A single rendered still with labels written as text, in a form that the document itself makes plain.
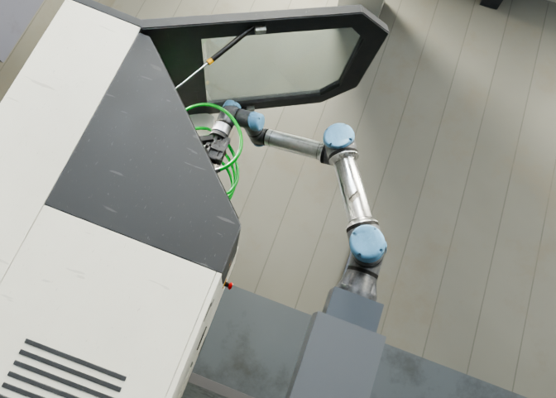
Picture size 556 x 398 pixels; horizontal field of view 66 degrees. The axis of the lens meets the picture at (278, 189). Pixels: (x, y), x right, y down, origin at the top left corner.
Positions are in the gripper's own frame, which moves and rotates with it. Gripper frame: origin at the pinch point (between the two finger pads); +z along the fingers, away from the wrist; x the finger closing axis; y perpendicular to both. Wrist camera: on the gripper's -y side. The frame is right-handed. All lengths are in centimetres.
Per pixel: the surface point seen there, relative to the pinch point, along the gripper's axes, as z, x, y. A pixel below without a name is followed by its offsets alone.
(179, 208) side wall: 20.8, -34.9, 6.2
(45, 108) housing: 7, -35, -46
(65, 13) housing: -28, -35, -57
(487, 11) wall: -362, 224, 187
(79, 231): 38, -35, -19
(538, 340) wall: -27, 209, 303
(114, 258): 42, -35, -5
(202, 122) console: -36, 35, -14
